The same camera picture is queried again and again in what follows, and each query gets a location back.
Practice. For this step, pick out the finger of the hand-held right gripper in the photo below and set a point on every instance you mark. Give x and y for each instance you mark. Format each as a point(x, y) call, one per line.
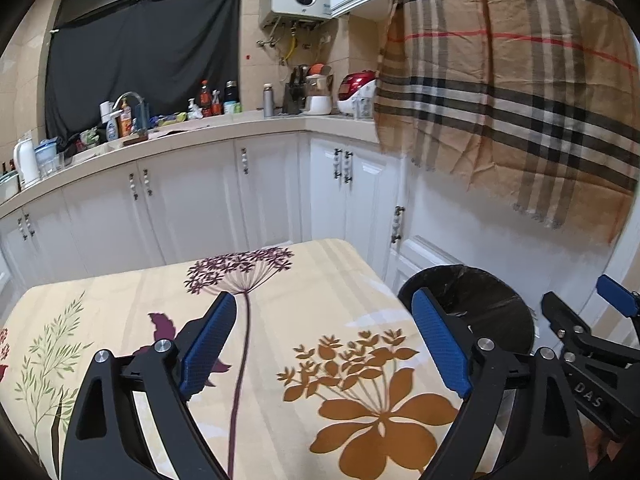
point(565, 322)
point(620, 295)

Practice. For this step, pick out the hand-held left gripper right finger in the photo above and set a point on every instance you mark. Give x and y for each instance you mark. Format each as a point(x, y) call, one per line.
point(442, 347)

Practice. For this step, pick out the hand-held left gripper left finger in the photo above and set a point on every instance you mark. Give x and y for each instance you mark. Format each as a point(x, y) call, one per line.
point(207, 347)

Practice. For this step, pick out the black waste bin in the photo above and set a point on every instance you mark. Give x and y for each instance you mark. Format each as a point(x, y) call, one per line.
point(480, 290)

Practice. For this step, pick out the person's right hand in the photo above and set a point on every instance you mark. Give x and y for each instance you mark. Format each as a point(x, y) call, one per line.
point(595, 447)

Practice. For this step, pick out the floral tablecloth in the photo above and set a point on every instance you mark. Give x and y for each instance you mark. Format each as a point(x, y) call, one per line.
point(300, 300)

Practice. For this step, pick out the white base cabinets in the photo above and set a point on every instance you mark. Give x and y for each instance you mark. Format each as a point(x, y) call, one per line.
point(200, 195)

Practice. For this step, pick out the brown cutting board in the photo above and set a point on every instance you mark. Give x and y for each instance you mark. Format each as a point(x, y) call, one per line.
point(136, 139)

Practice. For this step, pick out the beige countertop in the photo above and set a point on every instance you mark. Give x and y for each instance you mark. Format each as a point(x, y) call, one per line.
point(225, 127)

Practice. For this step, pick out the yellow green sponge pack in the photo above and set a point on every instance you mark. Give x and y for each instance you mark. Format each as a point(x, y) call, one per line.
point(171, 119)

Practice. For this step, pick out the white spray bottle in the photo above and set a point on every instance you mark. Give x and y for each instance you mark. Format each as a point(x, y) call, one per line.
point(194, 110)

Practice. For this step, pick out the white and blue bottle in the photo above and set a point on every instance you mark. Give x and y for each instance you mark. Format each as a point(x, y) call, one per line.
point(111, 127)

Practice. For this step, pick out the orange dish soap bottle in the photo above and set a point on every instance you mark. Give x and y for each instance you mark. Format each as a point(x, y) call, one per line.
point(125, 120)

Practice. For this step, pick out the beige plaid cloth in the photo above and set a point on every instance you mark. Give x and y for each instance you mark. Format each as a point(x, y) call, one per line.
point(500, 85)

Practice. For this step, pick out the small red spray bottle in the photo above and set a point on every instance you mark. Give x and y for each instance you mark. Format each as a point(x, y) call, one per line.
point(217, 105)

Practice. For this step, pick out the dark bottle red cap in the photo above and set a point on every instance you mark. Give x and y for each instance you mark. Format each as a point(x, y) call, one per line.
point(206, 100)

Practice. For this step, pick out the steel thermos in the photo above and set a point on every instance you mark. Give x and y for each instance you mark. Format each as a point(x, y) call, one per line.
point(269, 102)

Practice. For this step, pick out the white pot with lid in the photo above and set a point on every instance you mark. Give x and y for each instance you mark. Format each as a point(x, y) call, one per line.
point(9, 185)

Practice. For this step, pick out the white kettle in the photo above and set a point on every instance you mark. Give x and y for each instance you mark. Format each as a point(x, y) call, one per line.
point(26, 162)

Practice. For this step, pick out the chrome faucet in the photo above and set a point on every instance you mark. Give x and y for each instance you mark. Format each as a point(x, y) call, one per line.
point(131, 96)

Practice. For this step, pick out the black knife block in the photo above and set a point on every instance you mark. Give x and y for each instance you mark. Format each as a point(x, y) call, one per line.
point(295, 92)

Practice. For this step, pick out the white blender jug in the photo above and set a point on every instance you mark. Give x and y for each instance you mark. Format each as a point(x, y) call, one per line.
point(318, 100)

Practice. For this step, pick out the red and white rice cooker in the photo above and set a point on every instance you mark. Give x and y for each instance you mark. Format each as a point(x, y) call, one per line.
point(352, 90)

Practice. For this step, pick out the orange bowl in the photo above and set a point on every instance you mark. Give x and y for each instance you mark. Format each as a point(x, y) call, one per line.
point(317, 69)

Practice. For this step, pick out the black curtain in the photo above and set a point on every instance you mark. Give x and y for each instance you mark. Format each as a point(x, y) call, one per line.
point(140, 50)

